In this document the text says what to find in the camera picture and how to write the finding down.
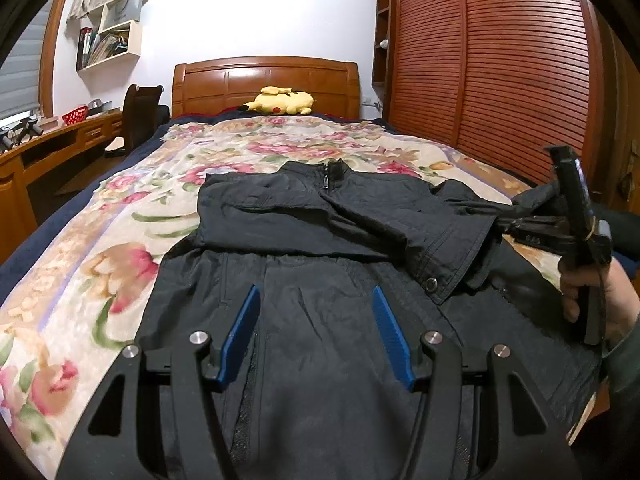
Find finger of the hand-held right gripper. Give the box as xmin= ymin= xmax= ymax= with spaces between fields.
xmin=497 ymin=214 xmax=571 ymax=248

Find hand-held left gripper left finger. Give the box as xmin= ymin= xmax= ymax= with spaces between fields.
xmin=55 ymin=284 xmax=262 ymax=480

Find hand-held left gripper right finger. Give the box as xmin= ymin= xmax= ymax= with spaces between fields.
xmin=372 ymin=286 xmax=583 ymax=480

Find black jacket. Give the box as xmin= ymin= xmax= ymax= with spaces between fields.
xmin=134 ymin=158 xmax=608 ymax=480

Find person's right forearm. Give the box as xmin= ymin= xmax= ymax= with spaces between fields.
xmin=600 ymin=310 xmax=640 ymax=396

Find person's right hand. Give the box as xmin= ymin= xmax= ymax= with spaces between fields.
xmin=559 ymin=257 xmax=640 ymax=346

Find floral blanket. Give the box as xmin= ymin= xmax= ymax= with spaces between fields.
xmin=0 ymin=114 xmax=601 ymax=461

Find wooden slatted wardrobe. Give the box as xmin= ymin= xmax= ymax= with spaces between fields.
xmin=371 ymin=0 xmax=640 ymax=211

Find yellow plush toy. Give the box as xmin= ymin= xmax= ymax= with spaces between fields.
xmin=237 ymin=86 xmax=315 ymax=117

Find dark wooden chair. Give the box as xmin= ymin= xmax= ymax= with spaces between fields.
xmin=104 ymin=83 xmax=171 ymax=157

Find wooden bed headboard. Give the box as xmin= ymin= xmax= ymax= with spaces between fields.
xmin=171 ymin=56 xmax=362 ymax=120

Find wooden desk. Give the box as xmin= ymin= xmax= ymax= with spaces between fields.
xmin=0 ymin=107 xmax=126 ymax=261

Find black clamp tools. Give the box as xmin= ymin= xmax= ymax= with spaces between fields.
xmin=0 ymin=117 xmax=43 ymax=153

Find grey window blind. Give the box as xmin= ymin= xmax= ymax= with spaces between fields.
xmin=0 ymin=0 xmax=56 ymax=121

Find white wall shelf with books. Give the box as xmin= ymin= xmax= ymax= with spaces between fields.
xmin=66 ymin=0 xmax=151 ymax=72

